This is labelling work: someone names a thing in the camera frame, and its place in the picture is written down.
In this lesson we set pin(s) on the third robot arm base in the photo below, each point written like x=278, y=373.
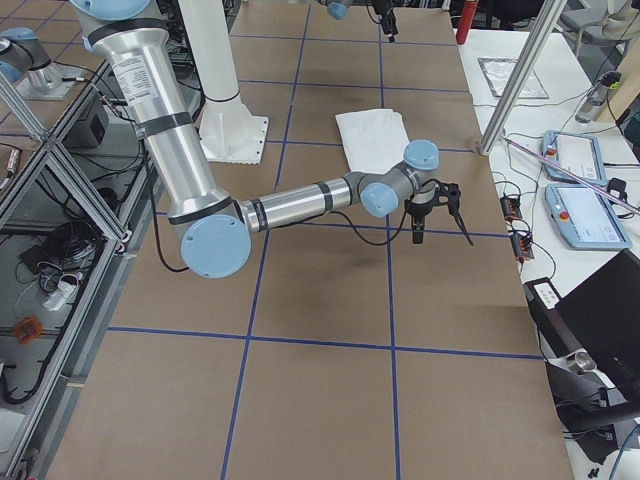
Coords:
x=27, y=65

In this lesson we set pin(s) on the white power strip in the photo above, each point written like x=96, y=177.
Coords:
x=64, y=290

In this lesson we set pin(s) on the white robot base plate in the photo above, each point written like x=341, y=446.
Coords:
x=228, y=131

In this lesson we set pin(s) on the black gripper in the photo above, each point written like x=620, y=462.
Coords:
x=417, y=211
x=384, y=11

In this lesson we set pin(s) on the orange black hub upper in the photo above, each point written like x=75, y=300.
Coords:
x=510, y=207

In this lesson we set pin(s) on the red cylinder bottle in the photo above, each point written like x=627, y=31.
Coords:
x=466, y=20

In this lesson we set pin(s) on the black laptop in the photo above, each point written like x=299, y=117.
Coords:
x=600, y=315

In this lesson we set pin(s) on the blue teach pendant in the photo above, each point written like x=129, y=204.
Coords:
x=584, y=219
x=577, y=153

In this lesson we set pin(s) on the upper blue teach pendant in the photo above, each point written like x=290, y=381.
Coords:
x=577, y=153

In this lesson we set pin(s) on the lower blue teach pendant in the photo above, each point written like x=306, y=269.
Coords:
x=584, y=219

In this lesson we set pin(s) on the orange black hub lower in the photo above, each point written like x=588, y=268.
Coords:
x=522, y=246

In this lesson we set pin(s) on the grey aluminium post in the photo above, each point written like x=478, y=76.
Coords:
x=536, y=40

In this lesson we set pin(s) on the orange black hub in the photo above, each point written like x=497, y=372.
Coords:
x=522, y=246
x=510, y=207

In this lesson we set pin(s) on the white long-sleeve printed shirt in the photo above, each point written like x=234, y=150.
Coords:
x=373, y=140

